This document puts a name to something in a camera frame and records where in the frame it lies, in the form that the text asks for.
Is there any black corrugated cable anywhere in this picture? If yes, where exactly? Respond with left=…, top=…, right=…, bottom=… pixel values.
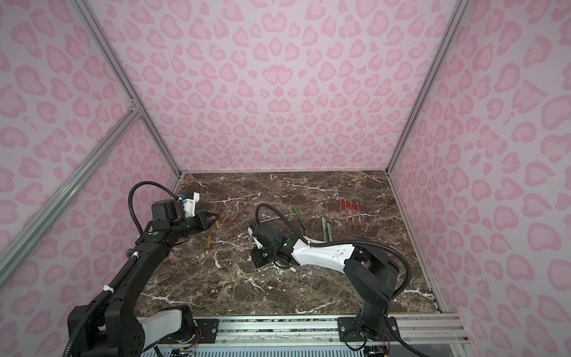
left=255, top=203, right=413, bottom=300
left=127, top=180, right=180, bottom=233

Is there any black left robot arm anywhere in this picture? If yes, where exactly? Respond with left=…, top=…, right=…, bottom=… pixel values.
left=62, top=199, right=219, bottom=356

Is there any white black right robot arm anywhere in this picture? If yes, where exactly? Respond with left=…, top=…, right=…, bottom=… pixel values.
left=248, top=223, right=410, bottom=342

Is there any aluminium frame diagonal left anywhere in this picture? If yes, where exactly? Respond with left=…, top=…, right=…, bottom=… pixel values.
left=1, top=105, right=140, bottom=286

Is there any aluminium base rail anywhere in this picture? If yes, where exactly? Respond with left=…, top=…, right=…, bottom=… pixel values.
left=143, top=313, right=474, bottom=356

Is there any light green pen left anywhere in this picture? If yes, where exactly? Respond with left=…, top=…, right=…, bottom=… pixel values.
left=321, top=217, right=329, bottom=242

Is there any right black corrugated cable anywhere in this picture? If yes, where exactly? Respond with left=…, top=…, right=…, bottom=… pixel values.
left=255, top=203, right=413, bottom=300

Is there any dark green pen long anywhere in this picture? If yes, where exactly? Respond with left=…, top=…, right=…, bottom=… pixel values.
left=292, top=206, right=307, bottom=235

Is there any left black corrugated cable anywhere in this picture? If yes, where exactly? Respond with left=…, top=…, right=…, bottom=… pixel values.
left=127, top=180, right=180, bottom=233

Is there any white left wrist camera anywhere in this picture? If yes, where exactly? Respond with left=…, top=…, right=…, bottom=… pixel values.
left=178, top=192, right=200, bottom=218

